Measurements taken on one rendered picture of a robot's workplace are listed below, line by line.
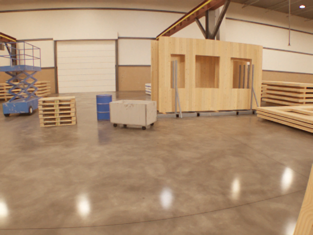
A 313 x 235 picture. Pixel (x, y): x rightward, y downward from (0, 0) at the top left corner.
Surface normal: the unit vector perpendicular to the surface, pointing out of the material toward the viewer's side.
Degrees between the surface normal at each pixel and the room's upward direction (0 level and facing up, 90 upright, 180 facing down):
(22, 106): 90
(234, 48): 90
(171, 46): 90
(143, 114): 90
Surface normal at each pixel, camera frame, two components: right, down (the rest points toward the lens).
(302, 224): -0.97, 0.00
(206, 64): 0.22, 0.19
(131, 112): -0.36, 0.18
